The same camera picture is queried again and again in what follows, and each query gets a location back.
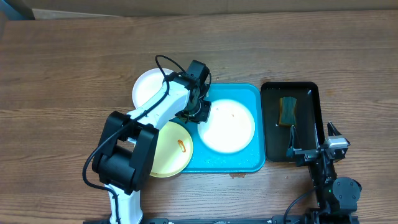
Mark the white plate upper left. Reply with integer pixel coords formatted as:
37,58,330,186
132,68,164,108

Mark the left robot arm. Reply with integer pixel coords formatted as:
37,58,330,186
82,60,211,223

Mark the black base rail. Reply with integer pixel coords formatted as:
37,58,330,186
82,215,360,224

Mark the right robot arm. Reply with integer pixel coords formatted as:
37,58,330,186
282,122,362,224

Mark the yellow plate with stain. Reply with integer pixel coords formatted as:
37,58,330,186
150,121,193,178

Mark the black water tray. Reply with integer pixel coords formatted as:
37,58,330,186
261,82,325,162

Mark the green yellow sponge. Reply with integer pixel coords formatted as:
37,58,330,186
278,96,297,126

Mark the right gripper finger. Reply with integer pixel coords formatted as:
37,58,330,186
288,125,299,149
327,121,341,136

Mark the white plate with stain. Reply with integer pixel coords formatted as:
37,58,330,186
198,99,255,154

